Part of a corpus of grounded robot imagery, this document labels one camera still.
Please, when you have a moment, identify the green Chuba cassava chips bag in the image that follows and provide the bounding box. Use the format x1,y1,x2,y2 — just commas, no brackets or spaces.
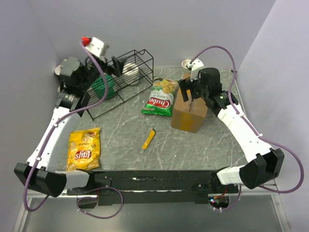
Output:
141,77,179,117

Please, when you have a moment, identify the brown cardboard express box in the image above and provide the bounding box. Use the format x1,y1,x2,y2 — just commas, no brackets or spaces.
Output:
171,88,208,133

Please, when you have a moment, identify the yellow utility knife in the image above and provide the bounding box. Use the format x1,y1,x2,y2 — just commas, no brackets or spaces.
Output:
139,129,156,154

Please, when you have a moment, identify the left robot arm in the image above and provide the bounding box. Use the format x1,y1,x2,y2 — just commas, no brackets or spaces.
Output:
14,57,127,198

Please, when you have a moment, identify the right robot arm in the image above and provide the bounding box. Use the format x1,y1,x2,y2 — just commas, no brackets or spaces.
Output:
179,68,284,193

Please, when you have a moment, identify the white tape roll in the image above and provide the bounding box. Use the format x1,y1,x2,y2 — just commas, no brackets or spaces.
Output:
122,63,140,86

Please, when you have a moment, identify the green round lid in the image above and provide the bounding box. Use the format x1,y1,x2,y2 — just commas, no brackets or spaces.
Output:
91,74,116,100

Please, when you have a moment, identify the white yogurt cup back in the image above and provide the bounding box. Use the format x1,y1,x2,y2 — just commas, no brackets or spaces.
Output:
181,59,193,71

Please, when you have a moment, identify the black yogurt cup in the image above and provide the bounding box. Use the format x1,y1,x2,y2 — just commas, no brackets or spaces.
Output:
54,64,63,76

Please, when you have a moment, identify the yellow Lays chips bag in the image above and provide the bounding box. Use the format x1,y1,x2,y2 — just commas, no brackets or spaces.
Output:
66,128,100,171

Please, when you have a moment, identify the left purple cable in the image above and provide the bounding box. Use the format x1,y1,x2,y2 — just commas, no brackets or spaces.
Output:
23,40,110,213

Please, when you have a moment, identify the purple cable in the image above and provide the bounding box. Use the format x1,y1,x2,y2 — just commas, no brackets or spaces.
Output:
189,45,304,211
23,40,110,213

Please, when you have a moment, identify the black wire rack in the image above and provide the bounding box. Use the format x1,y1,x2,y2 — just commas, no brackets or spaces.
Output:
87,49,154,120

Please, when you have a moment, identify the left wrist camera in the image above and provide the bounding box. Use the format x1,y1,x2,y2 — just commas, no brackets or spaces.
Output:
81,37,109,59

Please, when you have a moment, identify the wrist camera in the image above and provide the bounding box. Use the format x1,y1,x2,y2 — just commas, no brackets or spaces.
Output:
187,58,205,82
81,37,109,59

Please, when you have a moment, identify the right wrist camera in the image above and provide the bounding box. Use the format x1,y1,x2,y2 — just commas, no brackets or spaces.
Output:
187,58,205,82

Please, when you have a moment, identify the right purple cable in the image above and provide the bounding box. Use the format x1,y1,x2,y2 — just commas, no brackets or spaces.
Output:
189,45,304,211

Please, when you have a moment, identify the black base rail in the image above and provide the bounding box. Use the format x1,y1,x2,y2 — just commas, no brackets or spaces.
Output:
67,170,239,206

